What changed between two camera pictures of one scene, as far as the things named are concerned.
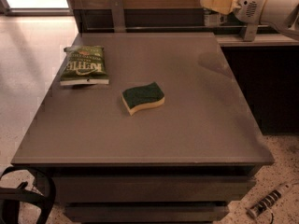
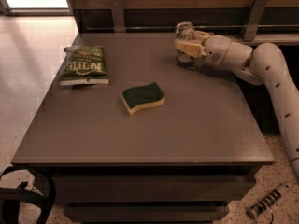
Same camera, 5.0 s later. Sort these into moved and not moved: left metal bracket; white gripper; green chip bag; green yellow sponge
Moved: white gripper
Not moved: green yellow sponge; green chip bag; left metal bracket
